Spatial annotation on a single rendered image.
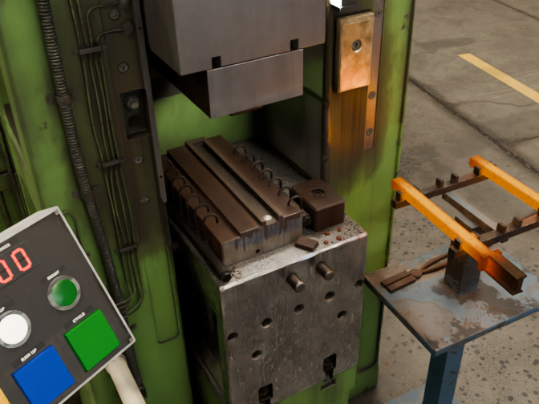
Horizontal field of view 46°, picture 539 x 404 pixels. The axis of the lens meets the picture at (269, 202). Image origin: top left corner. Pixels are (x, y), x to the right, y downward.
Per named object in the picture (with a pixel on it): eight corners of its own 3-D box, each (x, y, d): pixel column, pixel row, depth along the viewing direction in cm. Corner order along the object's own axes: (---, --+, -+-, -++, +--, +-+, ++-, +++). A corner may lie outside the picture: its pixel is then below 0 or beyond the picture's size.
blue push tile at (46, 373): (76, 381, 103) (53, 344, 101) (38, 413, 98) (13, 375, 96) (71, 380, 104) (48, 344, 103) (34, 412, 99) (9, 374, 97)
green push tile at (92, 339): (121, 344, 110) (100, 308, 108) (88, 372, 104) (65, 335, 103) (116, 343, 111) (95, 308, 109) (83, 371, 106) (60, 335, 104)
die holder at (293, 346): (358, 364, 170) (369, 232, 145) (233, 425, 155) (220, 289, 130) (259, 252, 211) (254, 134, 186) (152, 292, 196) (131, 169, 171)
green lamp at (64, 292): (83, 303, 105) (78, 283, 103) (54, 313, 103) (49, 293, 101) (78, 292, 108) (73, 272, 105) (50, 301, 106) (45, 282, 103)
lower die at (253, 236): (301, 238, 143) (301, 208, 139) (223, 267, 136) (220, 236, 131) (221, 159, 174) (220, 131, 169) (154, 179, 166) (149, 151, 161)
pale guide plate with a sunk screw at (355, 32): (370, 85, 147) (375, 13, 138) (338, 94, 144) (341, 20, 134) (364, 82, 149) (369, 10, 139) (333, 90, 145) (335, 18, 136)
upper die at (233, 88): (303, 94, 124) (303, 48, 118) (210, 119, 116) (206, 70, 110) (212, 34, 154) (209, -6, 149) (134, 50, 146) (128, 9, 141)
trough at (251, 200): (283, 220, 138) (282, 214, 137) (261, 227, 135) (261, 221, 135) (204, 141, 168) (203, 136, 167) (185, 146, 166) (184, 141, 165)
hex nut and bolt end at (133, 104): (145, 129, 126) (140, 97, 122) (131, 132, 125) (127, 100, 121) (141, 124, 128) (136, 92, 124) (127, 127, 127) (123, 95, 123)
